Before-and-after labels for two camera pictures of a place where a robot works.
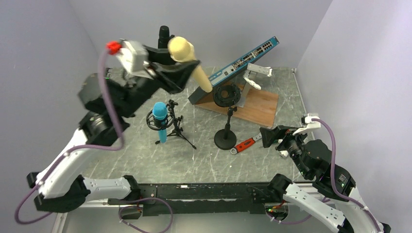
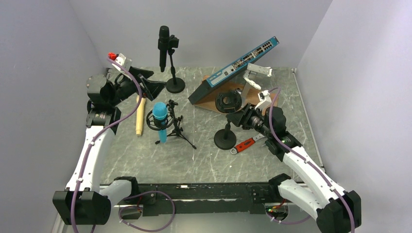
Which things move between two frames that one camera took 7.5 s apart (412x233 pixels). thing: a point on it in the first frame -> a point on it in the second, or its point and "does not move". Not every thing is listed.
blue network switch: [214, 78] does not move
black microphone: [164, 37] does not move
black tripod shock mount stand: [171, 124] does not move
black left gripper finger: [175, 75] -> [151, 88]
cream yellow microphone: [180, 49] -> [140, 115]
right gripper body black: [293, 144] -> [253, 120]
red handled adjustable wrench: [241, 146] does not move
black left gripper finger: [160, 56] -> [134, 72]
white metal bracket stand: [251, 77] does not move
